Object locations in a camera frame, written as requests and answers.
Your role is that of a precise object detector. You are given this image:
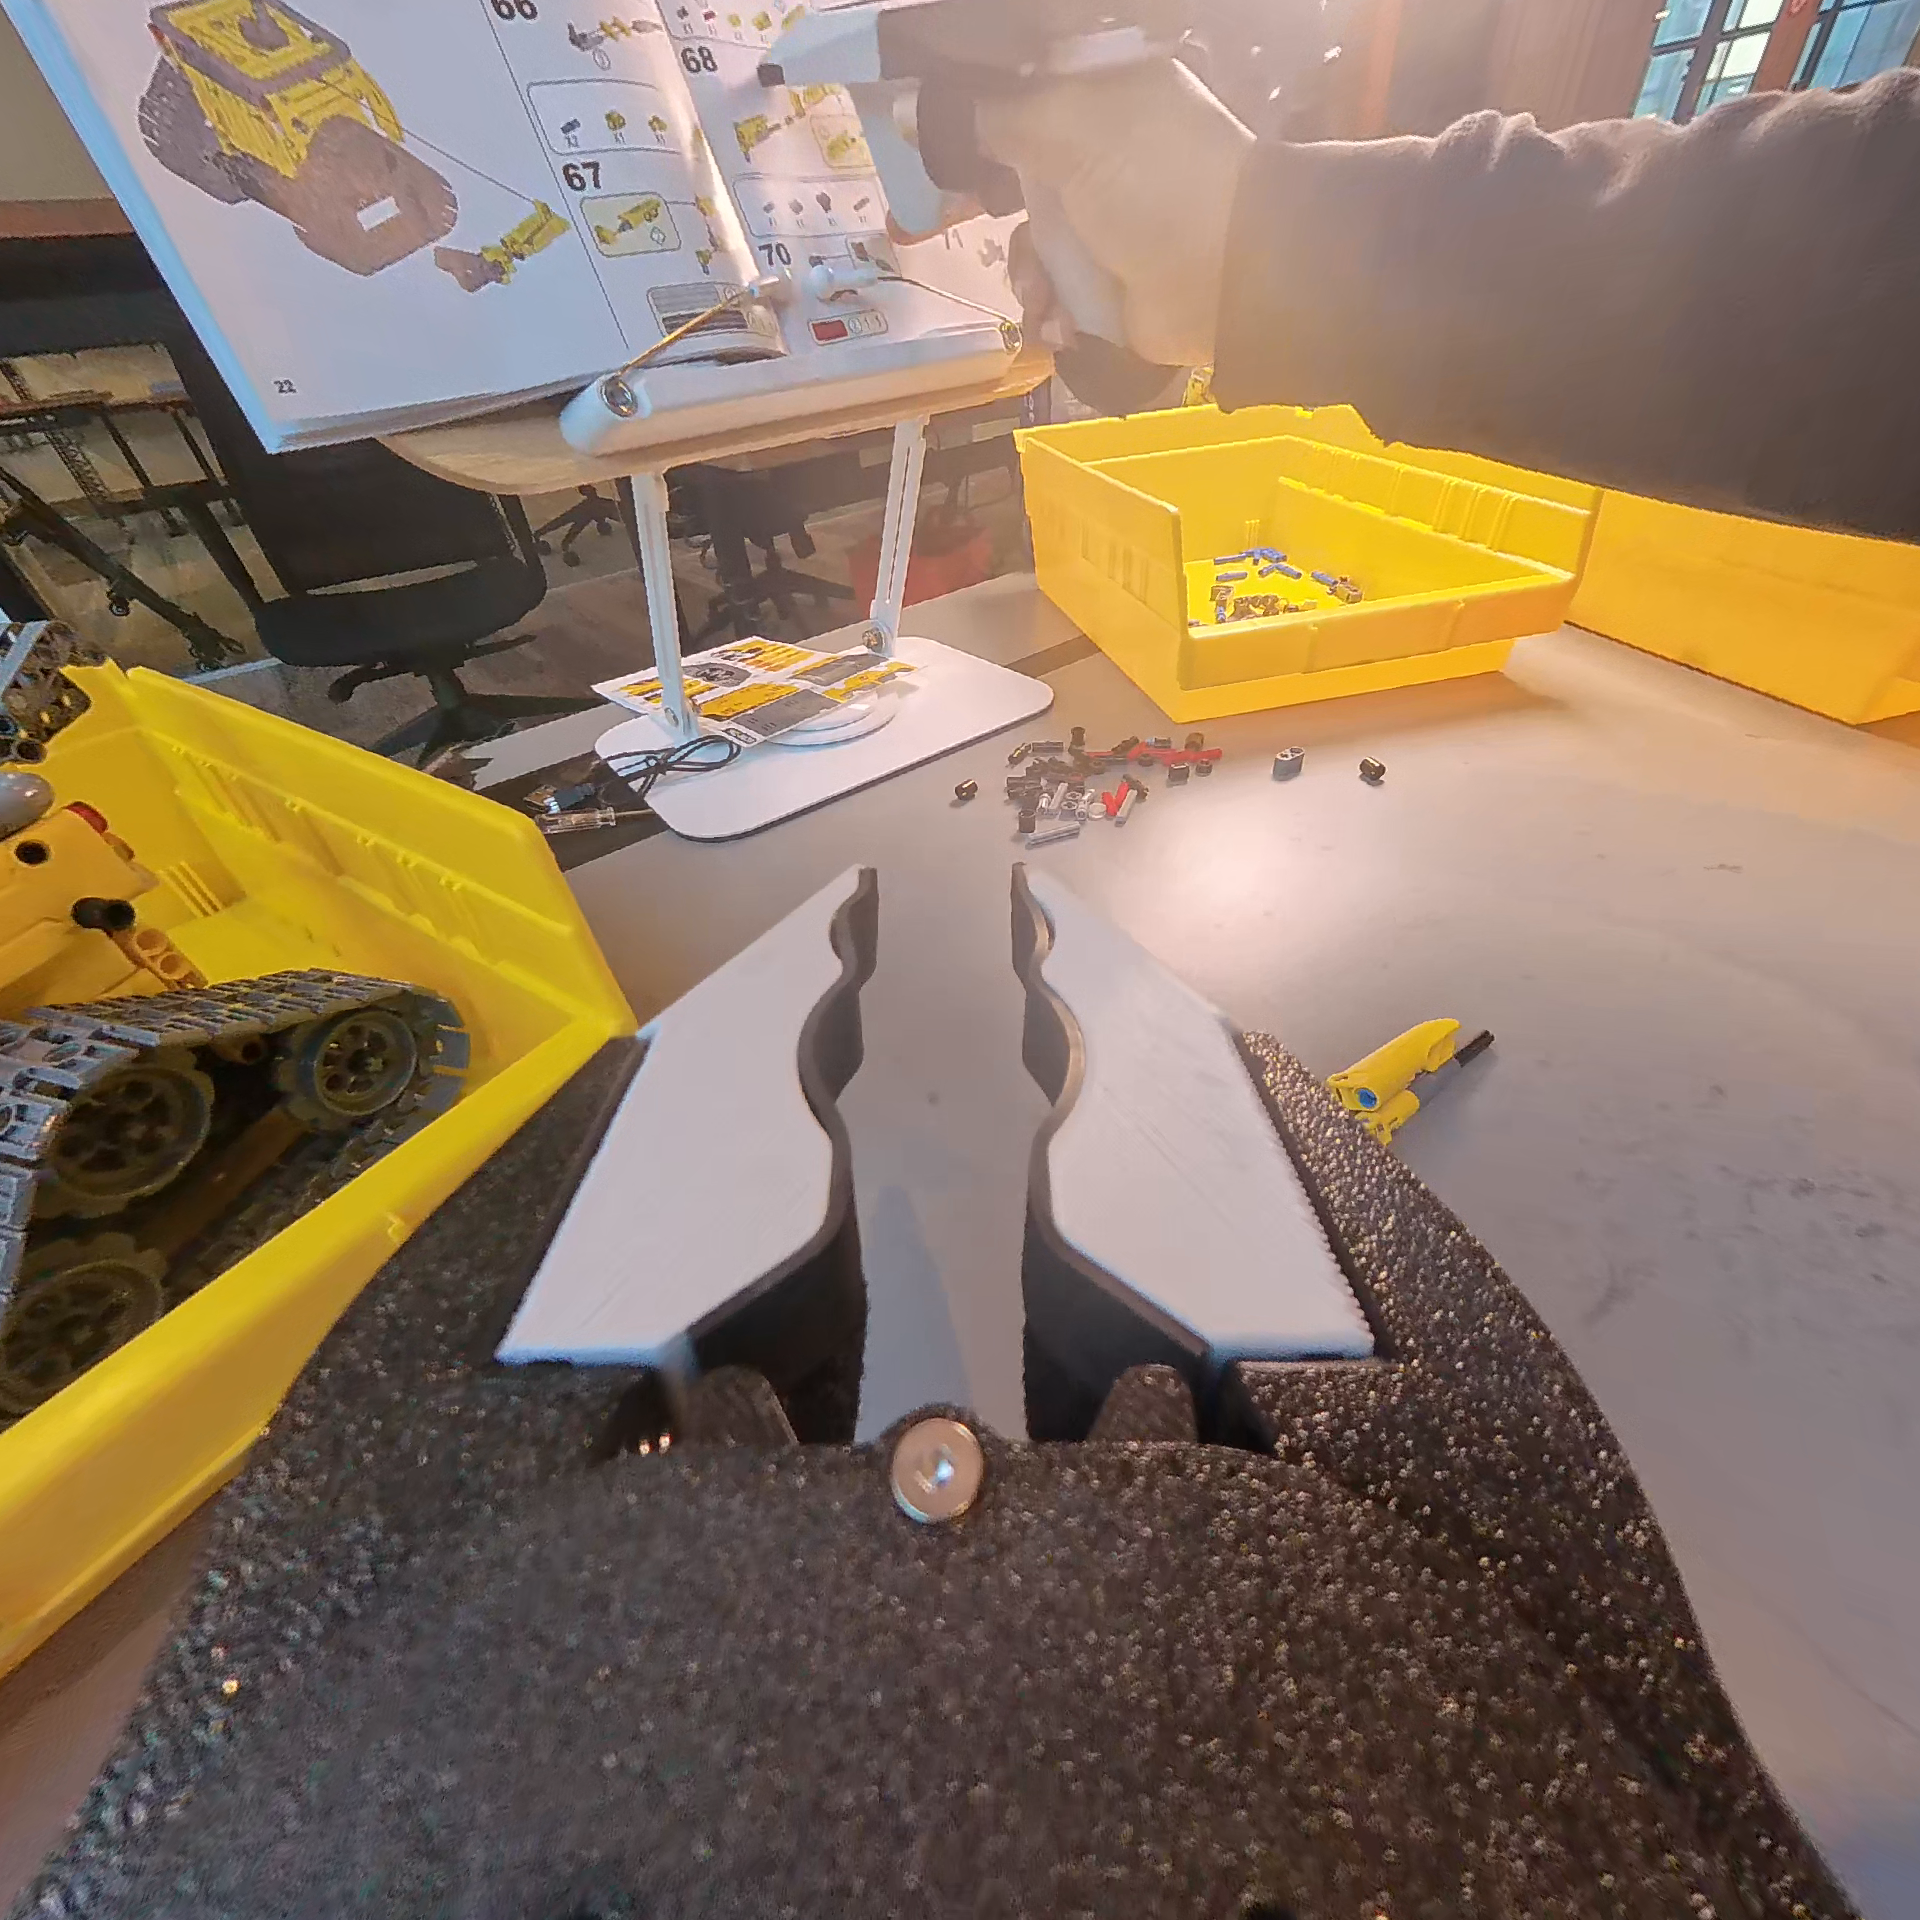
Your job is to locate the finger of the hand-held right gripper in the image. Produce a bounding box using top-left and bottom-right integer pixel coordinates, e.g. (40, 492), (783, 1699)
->
(757, 0), (1050, 87)

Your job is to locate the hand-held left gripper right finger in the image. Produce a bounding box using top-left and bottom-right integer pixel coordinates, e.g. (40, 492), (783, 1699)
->
(1010, 863), (1379, 1443)

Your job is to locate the heap of blue tan pieces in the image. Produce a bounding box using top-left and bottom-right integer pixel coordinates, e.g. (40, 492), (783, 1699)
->
(1189, 548), (1368, 627)

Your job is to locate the white book stand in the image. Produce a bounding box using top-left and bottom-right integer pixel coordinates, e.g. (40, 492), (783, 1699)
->
(374, 253), (1057, 844)

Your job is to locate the open building instruction booklet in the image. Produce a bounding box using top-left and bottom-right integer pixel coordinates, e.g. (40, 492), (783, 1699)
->
(0, 0), (1050, 452)

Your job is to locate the black coiled cable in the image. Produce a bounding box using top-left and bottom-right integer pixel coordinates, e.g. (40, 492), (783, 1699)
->
(532, 732), (741, 818)

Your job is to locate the yellow black sticker sheet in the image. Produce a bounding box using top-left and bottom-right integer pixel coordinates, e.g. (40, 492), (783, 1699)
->
(591, 637), (920, 743)

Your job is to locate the red crate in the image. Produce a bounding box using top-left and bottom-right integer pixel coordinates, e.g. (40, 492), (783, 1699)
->
(845, 508), (994, 611)

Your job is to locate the person's right forearm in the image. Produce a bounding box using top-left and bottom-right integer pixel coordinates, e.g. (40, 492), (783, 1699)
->
(1211, 68), (1920, 541)

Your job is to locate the large black office chair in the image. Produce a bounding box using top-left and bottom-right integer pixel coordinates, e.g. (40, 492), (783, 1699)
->
(224, 440), (555, 756)

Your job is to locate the dark-framed window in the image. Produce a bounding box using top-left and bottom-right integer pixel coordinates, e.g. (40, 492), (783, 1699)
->
(1632, 0), (1920, 119)

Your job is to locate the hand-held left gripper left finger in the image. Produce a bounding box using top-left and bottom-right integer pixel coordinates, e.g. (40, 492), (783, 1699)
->
(494, 865), (886, 1448)

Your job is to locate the black metal rack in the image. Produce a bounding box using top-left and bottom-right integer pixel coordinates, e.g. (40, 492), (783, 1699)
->
(0, 346), (249, 676)

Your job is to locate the yellow tracked brick robot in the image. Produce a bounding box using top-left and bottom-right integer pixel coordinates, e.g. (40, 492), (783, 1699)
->
(0, 612), (473, 1419)

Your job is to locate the person's right hand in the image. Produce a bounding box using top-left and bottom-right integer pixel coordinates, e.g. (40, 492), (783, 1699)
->
(936, 71), (1262, 375)

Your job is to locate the yellow brick arm with axle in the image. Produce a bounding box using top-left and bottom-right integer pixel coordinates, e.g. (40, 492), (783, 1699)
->
(1321, 1015), (1496, 1146)

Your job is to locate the yellow storage bin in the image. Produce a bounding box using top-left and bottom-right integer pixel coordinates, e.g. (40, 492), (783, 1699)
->
(1016, 401), (1601, 724)
(0, 659), (641, 1676)
(1560, 435), (1920, 728)

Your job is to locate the grey desk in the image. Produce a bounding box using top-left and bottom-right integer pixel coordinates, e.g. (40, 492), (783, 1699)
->
(0, 584), (1920, 1920)

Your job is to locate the pile of black red pieces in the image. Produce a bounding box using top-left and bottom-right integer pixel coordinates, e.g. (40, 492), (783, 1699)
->
(1003, 728), (1223, 843)

